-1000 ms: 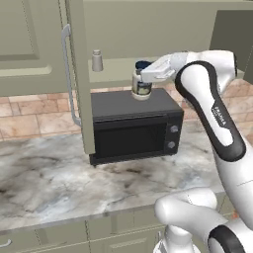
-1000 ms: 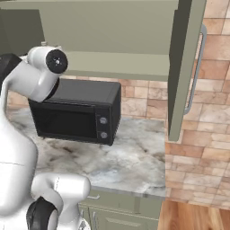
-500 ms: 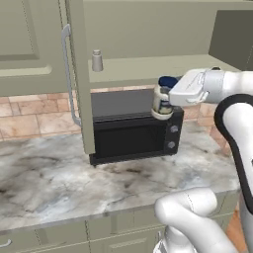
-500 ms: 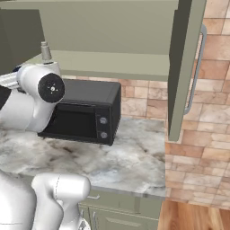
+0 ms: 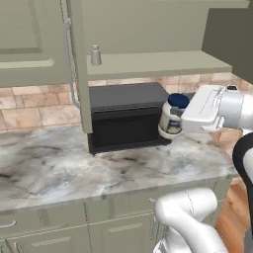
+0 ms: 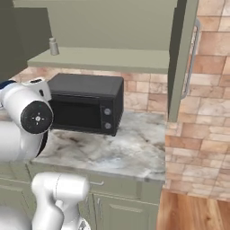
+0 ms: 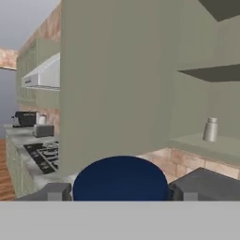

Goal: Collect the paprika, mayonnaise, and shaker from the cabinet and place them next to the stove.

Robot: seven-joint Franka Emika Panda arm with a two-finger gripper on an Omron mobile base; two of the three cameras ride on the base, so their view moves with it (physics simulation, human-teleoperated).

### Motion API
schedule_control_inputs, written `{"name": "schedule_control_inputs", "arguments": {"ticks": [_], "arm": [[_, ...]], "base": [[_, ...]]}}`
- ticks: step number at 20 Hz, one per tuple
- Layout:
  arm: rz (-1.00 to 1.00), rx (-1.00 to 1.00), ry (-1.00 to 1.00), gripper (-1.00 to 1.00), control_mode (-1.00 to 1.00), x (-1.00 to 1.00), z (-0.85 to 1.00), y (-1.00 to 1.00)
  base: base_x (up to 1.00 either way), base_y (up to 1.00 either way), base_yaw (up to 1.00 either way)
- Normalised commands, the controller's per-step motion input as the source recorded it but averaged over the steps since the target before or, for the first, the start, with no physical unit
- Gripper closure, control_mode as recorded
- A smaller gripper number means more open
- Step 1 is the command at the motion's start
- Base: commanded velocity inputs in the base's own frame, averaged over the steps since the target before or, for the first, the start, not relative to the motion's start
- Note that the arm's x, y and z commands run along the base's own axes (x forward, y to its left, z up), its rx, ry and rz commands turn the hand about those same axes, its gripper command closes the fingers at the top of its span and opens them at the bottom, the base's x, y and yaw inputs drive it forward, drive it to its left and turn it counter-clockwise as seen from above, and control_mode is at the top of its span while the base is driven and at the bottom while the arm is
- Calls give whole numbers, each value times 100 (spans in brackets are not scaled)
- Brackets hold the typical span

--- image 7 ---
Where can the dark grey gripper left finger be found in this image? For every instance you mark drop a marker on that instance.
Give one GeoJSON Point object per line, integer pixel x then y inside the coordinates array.
{"type": "Point", "coordinates": [55, 189]}

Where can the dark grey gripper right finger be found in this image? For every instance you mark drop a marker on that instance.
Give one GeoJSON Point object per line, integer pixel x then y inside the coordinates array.
{"type": "Point", "coordinates": [179, 191]}

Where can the silver metal shaker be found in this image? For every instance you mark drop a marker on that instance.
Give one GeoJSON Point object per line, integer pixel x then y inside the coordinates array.
{"type": "Point", "coordinates": [211, 129]}

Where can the olive green open cabinet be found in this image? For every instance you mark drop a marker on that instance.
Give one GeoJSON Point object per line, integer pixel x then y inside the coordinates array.
{"type": "Point", "coordinates": [209, 93]}

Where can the olive green cabinet door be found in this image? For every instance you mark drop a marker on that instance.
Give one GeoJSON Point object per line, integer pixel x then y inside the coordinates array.
{"type": "Point", "coordinates": [115, 84]}

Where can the dark grey box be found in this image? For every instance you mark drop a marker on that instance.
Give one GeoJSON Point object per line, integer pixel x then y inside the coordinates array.
{"type": "Point", "coordinates": [212, 182]}

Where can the black gas hob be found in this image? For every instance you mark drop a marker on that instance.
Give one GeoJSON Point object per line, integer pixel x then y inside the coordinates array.
{"type": "Point", "coordinates": [43, 156]}

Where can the olive green base cupboards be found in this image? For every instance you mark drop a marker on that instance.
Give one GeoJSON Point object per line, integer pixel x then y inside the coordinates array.
{"type": "Point", "coordinates": [17, 168]}

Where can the silver toaster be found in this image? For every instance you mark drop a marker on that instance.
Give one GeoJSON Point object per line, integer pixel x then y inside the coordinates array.
{"type": "Point", "coordinates": [43, 130]}

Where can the dark blue round object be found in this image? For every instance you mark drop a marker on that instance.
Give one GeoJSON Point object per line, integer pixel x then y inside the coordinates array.
{"type": "Point", "coordinates": [120, 179]}

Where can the white jar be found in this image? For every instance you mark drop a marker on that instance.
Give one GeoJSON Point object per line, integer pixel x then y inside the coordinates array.
{"type": "Point", "coordinates": [42, 119]}

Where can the silver range hood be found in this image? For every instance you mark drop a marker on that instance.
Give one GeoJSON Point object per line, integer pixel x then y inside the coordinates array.
{"type": "Point", "coordinates": [43, 75]}

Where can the olive green wall cupboards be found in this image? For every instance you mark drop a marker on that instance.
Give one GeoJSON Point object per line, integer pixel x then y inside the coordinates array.
{"type": "Point", "coordinates": [29, 59]}

